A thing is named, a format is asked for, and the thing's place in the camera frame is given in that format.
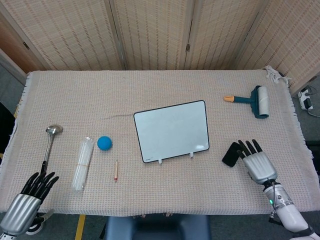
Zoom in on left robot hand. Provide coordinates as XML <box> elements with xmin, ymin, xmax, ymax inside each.
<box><xmin>0</xmin><ymin>171</ymin><xmax>60</xmax><ymax>237</ymax></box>

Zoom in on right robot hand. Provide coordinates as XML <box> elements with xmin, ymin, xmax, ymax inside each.
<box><xmin>236</xmin><ymin>139</ymin><xmax>279</xmax><ymax>186</ymax></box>

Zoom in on black eraser block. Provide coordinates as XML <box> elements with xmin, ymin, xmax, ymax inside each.
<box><xmin>221</xmin><ymin>141</ymin><xmax>244</xmax><ymax>168</ymax></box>

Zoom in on teal lint roller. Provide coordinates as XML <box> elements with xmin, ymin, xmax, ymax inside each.
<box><xmin>223</xmin><ymin>85</ymin><xmax>270</xmax><ymax>119</ymax></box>

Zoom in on bundle of clear plastic straws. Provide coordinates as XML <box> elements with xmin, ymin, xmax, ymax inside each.
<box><xmin>71</xmin><ymin>136</ymin><xmax>95</xmax><ymax>193</ymax></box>

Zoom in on white power strip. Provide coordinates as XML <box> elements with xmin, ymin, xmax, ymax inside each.
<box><xmin>297</xmin><ymin>86</ymin><xmax>314</xmax><ymax>111</ymax></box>

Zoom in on beige woven tablecloth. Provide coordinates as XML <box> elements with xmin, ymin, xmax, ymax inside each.
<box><xmin>0</xmin><ymin>65</ymin><xmax>314</xmax><ymax>218</ymax></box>

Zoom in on blue foam ball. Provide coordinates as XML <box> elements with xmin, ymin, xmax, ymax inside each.
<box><xmin>97</xmin><ymin>135</ymin><xmax>113</xmax><ymax>152</ymax></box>

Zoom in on woven folding screen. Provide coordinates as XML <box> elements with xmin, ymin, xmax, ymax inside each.
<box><xmin>0</xmin><ymin>0</ymin><xmax>320</xmax><ymax>95</ymax></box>

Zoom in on grey cable on right wrist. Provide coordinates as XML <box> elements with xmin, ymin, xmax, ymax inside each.
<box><xmin>266</xmin><ymin>177</ymin><xmax>280</xmax><ymax>221</ymax></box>

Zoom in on metal ladle black handle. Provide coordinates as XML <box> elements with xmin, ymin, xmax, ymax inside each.
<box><xmin>39</xmin><ymin>124</ymin><xmax>64</xmax><ymax>179</ymax></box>

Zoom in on small whiteboard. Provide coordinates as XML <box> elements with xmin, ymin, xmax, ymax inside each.
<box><xmin>133</xmin><ymin>100</ymin><xmax>210</xmax><ymax>164</ymax></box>

